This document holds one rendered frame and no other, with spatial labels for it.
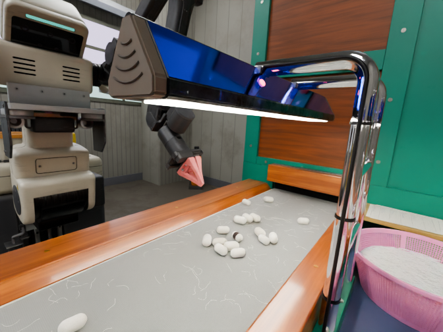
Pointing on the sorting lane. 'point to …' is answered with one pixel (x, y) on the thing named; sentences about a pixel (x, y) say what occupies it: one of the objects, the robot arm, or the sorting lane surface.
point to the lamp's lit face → (225, 109)
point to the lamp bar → (200, 75)
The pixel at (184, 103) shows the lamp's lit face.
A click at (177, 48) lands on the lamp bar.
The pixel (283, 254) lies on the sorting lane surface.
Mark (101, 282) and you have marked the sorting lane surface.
